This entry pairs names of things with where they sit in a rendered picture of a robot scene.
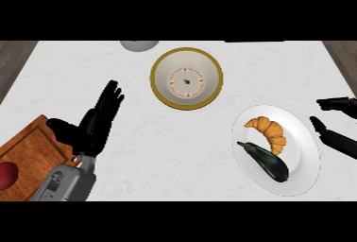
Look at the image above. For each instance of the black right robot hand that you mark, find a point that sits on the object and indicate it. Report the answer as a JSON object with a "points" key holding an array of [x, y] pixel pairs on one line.
{"points": [[340, 138]]}

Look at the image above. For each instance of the brown wooden cutting board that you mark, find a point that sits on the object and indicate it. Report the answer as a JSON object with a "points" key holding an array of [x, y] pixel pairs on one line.
{"points": [[33, 157]]}

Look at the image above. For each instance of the orange croissant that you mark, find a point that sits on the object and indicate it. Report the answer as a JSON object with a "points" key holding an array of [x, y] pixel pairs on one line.
{"points": [[274, 132]]}

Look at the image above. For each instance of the grey round object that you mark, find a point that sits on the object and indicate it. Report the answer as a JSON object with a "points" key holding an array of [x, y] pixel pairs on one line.
{"points": [[140, 45]]}

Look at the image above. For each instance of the white plate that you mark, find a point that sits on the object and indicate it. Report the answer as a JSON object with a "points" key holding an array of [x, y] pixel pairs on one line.
{"points": [[297, 176]]}

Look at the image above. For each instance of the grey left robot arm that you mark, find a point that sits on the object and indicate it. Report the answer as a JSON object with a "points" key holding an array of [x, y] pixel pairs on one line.
{"points": [[70, 182]]}

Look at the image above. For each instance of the red apple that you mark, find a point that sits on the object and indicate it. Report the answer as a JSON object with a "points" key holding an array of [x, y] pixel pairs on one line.
{"points": [[7, 176]]}

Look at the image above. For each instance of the white bowl with yellow rim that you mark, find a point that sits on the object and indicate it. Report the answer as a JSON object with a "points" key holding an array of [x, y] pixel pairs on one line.
{"points": [[187, 78]]}

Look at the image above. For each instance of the dark eggplant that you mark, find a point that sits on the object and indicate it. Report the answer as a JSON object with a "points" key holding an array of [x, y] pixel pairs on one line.
{"points": [[269, 162]]}

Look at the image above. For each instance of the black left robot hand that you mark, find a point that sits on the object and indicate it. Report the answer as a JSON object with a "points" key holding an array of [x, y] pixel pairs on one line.
{"points": [[97, 126]]}

